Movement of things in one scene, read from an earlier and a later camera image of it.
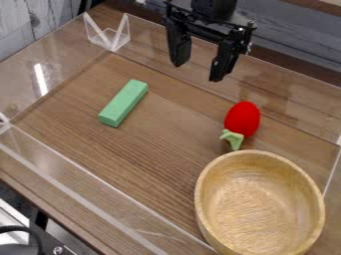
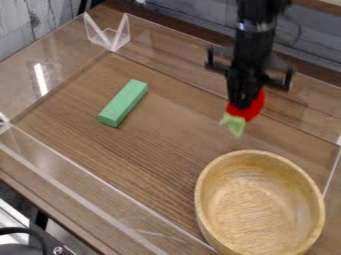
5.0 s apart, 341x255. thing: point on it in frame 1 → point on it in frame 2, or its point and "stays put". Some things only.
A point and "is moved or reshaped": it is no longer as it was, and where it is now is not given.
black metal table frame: x=59 y=240 stays put
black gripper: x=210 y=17 → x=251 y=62
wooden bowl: x=257 y=205 stays put
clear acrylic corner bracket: x=110 y=39 stays put
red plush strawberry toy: x=241 y=122 is moved or reshaped
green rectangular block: x=125 y=103 stays put
